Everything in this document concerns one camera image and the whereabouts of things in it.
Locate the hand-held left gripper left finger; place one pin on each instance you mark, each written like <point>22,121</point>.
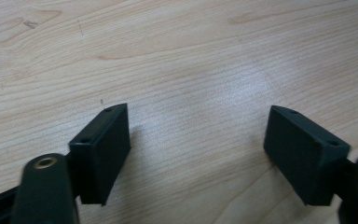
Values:
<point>102,155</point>

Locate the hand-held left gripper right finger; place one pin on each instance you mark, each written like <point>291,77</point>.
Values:
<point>301,155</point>

